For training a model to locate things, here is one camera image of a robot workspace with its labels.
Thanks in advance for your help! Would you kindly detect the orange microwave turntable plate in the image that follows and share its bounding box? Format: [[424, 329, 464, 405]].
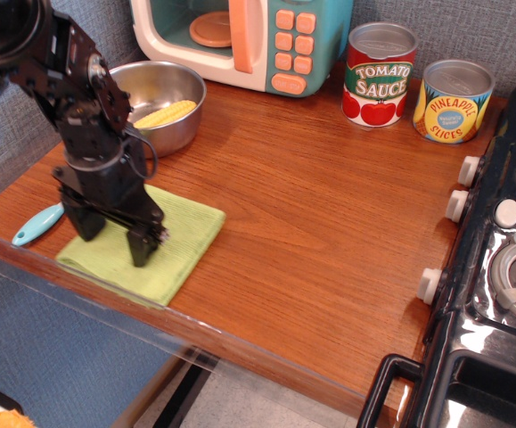
[[189, 11, 232, 48]]

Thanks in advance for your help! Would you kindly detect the yellow toy corn cob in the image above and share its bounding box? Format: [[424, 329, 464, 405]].
[[134, 100, 198, 129]]

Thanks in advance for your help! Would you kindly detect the green cloth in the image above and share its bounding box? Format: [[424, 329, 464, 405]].
[[56, 185, 226, 307]]

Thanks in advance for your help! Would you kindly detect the pineapple slices can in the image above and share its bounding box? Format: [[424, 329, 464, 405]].
[[413, 59, 496, 144]]

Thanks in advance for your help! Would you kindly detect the stainless steel bowl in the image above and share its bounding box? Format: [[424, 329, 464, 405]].
[[111, 61, 207, 158]]

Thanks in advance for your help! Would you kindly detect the white spoon with blue handle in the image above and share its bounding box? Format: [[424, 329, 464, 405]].
[[12, 202, 64, 246]]

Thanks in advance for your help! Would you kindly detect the white stove knob rear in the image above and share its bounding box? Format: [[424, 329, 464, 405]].
[[458, 156, 480, 187]]

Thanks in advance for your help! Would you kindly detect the white stove knob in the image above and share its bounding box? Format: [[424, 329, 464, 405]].
[[458, 156, 480, 187], [416, 268, 442, 306], [445, 190, 469, 223]]

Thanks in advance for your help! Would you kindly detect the tomato sauce can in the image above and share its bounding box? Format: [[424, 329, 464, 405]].
[[341, 21, 419, 128]]

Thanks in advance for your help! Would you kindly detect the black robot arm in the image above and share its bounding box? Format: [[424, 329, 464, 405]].
[[0, 1, 167, 267]]

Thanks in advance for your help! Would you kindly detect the white round stove button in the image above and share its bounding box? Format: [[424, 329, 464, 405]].
[[495, 199, 516, 228]]

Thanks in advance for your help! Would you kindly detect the white stove knob front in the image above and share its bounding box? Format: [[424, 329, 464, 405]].
[[416, 268, 442, 306]]

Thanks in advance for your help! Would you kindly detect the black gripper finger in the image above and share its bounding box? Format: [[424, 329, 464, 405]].
[[127, 225, 168, 268], [61, 195, 106, 242]]

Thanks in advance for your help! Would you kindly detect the black toy stove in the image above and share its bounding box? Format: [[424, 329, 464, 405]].
[[356, 76, 516, 428]]

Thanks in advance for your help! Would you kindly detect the white stove knob middle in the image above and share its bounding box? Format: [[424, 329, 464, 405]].
[[445, 190, 469, 223]]

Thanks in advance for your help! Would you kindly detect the teal toy microwave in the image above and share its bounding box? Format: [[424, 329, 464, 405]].
[[130, 1, 353, 97]]

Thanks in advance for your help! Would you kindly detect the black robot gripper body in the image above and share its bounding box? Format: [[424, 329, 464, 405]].
[[53, 157, 164, 230]]

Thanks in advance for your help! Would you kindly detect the black oven door handle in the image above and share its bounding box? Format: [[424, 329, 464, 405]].
[[356, 353, 424, 428]]

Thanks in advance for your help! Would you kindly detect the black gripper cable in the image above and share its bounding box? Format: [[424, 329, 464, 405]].
[[123, 124, 159, 180]]

